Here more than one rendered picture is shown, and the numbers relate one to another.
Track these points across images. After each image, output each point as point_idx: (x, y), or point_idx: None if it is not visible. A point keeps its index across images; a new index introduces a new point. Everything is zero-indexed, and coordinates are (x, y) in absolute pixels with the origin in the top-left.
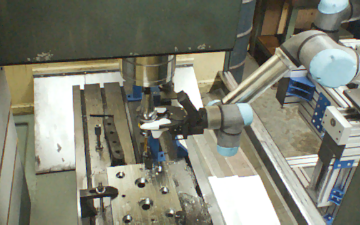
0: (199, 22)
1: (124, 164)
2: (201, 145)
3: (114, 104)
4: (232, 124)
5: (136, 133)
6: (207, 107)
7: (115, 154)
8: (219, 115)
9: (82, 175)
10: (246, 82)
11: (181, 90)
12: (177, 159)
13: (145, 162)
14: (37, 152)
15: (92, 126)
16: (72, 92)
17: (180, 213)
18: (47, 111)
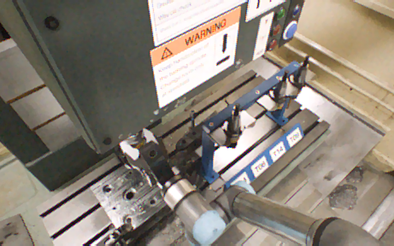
0: (44, 79)
1: (186, 154)
2: (287, 204)
3: (252, 108)
4: (184, 224)
5: None
6: (177, 183)
7: (179, 142)
8: (174, 202)
9: (157, 135)
10: (265, 205)
11: (154, 142)
12: (219, 191)
13: (173, 168)
14: (197, 97)
15: (214, 109)
16: (243, 75)
17: (126, 227)
18: (229, 76)
